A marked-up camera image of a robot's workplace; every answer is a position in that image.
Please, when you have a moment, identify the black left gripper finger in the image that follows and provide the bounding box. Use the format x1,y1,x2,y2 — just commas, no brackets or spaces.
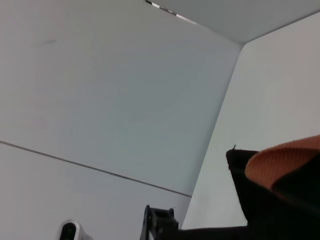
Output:
139,204,180,240

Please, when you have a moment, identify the black bag with orange straps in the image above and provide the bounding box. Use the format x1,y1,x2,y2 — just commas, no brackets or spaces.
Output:
178,134,320,240

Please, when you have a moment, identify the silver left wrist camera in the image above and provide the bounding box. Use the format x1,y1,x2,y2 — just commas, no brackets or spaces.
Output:
59,219,95,240

